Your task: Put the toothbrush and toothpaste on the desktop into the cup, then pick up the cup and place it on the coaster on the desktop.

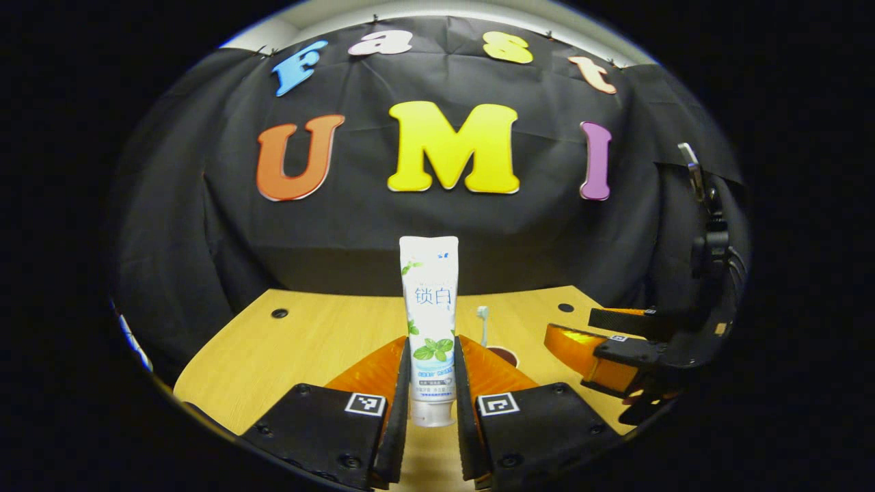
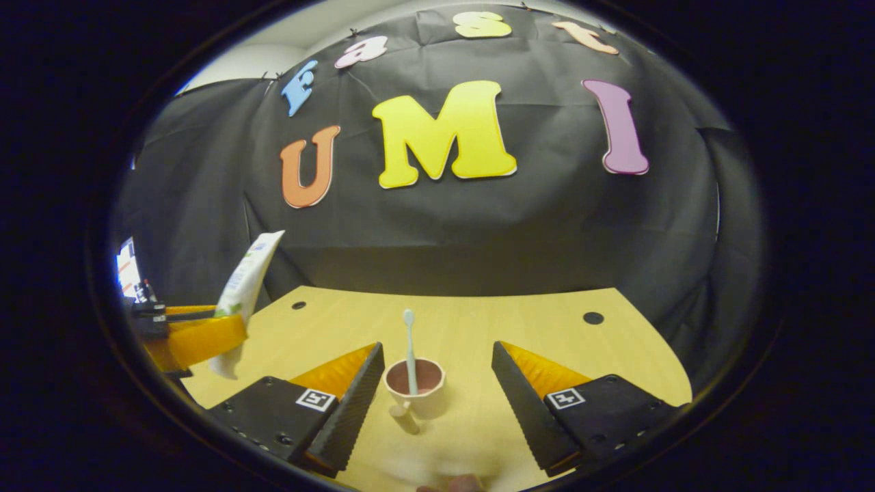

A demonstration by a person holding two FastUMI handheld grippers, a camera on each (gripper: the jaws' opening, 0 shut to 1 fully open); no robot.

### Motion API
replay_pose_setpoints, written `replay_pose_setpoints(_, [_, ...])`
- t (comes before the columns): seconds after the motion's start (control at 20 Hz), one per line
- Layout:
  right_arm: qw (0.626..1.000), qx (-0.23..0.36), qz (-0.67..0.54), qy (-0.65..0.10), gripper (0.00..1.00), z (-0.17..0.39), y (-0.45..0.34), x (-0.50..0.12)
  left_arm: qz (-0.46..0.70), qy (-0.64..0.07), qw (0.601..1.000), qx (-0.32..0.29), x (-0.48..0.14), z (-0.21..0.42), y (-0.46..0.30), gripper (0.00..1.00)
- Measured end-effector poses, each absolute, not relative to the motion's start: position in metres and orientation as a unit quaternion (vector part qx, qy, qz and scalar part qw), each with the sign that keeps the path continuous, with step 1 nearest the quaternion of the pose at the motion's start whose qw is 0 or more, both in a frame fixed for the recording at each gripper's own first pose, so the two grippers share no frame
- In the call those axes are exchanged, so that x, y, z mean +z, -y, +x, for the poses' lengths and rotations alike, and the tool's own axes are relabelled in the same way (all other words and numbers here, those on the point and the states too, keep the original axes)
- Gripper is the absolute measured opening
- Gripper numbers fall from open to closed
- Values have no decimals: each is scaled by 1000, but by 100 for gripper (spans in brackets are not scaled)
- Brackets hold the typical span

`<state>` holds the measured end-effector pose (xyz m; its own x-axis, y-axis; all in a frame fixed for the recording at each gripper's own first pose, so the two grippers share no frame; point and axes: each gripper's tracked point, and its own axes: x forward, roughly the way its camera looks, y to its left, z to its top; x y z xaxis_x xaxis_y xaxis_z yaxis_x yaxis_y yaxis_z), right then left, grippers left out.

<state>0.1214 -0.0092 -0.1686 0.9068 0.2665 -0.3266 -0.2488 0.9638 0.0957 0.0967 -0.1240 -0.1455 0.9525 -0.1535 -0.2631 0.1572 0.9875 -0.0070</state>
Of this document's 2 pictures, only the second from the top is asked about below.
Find pale green toothbrush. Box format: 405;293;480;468
403;309;419;397

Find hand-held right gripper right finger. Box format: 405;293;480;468
491;340;684;478

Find wooden desktop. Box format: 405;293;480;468
179;286;693;492

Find lit monitor screen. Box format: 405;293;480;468
115;236;148;301

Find white toothpaste tube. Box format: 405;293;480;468
207;230;286;381

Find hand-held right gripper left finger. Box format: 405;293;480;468
208;342;386;479

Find black backdrop cloth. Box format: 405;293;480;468
109;3;766;394

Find beige cup with handle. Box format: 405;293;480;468
383;357;446;436

